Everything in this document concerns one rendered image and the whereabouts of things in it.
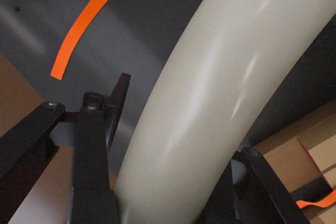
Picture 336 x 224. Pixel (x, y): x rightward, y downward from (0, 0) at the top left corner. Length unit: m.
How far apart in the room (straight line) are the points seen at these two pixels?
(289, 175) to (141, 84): 0.72
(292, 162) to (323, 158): 0.14
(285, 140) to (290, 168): 0.13
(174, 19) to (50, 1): 0.46
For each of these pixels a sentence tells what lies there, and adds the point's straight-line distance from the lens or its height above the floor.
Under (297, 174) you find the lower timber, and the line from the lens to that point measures 1.25.
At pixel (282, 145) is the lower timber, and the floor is 0.10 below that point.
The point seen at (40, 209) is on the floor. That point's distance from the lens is 1.57.
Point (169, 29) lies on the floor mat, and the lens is 1.01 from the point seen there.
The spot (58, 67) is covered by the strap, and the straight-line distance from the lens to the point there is 1.12.
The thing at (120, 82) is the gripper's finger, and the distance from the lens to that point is 0.18.
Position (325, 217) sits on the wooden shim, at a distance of 1.47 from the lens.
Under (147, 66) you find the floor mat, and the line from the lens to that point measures 1.04.
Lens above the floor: 1.02
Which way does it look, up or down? 70 degrees down
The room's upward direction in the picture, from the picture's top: 177 degrees counter-clockwise
